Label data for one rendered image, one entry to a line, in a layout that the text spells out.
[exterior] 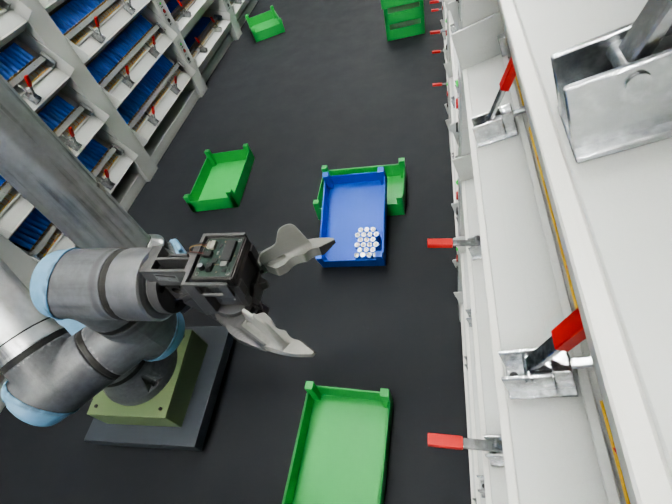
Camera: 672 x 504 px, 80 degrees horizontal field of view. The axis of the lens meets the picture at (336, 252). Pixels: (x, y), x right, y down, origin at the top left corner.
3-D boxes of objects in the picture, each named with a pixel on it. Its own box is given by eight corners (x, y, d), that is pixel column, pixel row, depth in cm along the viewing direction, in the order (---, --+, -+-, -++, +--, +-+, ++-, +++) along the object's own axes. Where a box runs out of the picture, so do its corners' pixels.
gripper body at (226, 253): (231, 287, 40) (128, 286, 43) (260, 329, 46) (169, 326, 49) (251, 230, 44) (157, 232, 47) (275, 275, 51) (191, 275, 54)
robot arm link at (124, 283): (138, 333, 51) (168, 271, 56) (172, 335, 49) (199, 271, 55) (91, 295, 44) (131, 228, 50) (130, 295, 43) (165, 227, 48)
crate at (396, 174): (318, 220, 141) (312, 204, 135) (327, 181, 153) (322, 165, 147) (404, 215, 133) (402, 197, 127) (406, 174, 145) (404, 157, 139)
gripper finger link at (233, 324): (252, 355, 42) (207, 310, 46) (257, 361, 43) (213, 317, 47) (285, 323, 43) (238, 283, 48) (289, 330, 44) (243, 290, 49)
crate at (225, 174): (213, 164, 179) (204, 149, 173) (255, 158, 174) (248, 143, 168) (192, 212, 160) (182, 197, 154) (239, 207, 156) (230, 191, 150)
